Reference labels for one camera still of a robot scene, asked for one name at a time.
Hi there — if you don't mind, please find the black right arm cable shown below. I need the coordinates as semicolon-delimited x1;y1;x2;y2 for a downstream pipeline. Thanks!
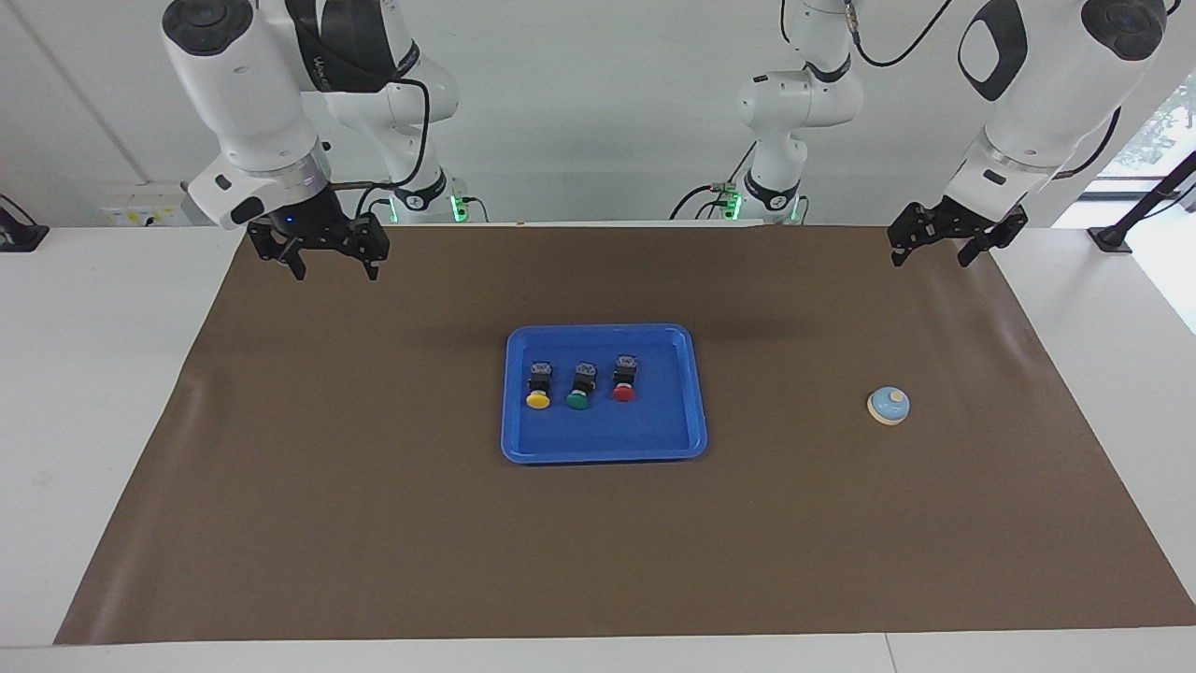
329;77;433;225

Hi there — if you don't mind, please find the window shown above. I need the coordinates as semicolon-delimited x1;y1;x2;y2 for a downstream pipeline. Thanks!
1093;73;1196;202

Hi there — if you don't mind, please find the light blue service bell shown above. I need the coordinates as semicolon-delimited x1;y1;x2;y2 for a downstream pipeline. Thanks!
867;385;912;427

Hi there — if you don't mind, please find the black base cable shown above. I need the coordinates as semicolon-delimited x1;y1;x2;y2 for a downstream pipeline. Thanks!
668;140;760;222

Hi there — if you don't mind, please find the black table clamp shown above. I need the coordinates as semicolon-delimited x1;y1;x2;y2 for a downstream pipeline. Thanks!
0;193;50;253

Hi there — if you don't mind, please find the brown table mat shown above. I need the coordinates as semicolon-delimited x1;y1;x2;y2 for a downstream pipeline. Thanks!
53;222;1196;646

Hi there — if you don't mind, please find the green push button switch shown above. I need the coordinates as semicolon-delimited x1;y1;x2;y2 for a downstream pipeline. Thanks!
565;362;599;411

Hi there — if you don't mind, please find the black angled stand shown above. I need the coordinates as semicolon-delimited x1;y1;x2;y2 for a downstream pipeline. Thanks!
1087;150;1196;254

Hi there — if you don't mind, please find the blue plastic tray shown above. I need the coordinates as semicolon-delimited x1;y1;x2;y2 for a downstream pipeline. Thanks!
500;323;709;465

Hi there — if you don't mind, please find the white wall socket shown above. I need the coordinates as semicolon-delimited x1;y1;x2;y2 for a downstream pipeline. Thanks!
101;192;192;228

